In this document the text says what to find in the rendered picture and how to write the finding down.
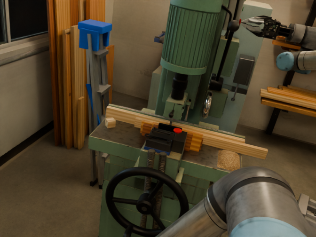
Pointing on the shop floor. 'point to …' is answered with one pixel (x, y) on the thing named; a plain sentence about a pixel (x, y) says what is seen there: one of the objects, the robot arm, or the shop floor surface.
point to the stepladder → (96, 83)
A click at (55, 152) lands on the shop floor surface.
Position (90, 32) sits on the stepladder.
